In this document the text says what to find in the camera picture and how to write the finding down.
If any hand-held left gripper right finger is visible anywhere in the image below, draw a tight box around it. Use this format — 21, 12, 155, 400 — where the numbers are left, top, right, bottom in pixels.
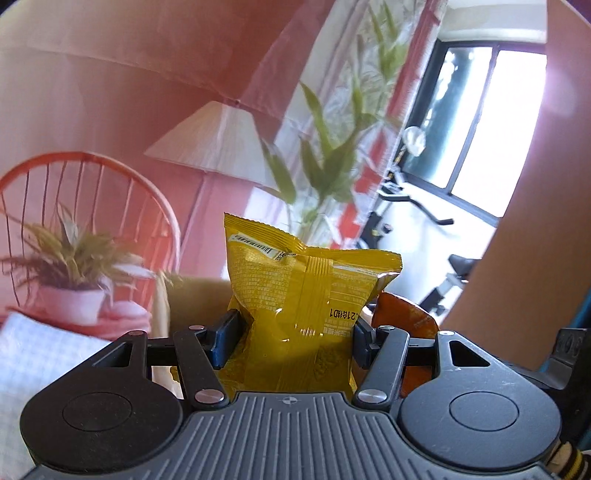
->
352, 318, 493, 409

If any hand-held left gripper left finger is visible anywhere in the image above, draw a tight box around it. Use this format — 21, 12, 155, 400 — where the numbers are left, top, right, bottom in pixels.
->
104, 310, 241, 411

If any taped cardboard box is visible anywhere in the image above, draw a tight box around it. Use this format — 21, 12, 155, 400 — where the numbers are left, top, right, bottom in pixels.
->
154, 272, 237, 403

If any yellow snack packet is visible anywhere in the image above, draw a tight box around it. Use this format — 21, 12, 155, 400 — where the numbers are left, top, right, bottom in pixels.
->
223, 212, 403, 398

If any large orange snack packet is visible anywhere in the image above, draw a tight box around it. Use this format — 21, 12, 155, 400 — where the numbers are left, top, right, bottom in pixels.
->
370, 292, 441, 400

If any blue cloth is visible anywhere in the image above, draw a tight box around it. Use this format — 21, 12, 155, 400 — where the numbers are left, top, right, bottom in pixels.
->
564, 271, 591, 331

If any brown wooden board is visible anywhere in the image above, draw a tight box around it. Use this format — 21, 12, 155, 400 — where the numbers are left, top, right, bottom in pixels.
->
441, 0, 591, 372

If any black exercise bike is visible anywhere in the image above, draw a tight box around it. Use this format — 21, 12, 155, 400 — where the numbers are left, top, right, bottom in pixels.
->
355, 127, 477, 324

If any plaid tablecloth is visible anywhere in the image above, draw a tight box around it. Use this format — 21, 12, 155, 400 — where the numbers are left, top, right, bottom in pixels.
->
0, 311, 122, 468

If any printed room backdrop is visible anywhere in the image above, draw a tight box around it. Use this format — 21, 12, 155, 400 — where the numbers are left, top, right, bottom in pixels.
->
0, 0, 450, 334

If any dark framed window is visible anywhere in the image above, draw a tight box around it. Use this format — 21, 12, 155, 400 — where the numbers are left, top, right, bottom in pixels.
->
401, 39, 548, 228

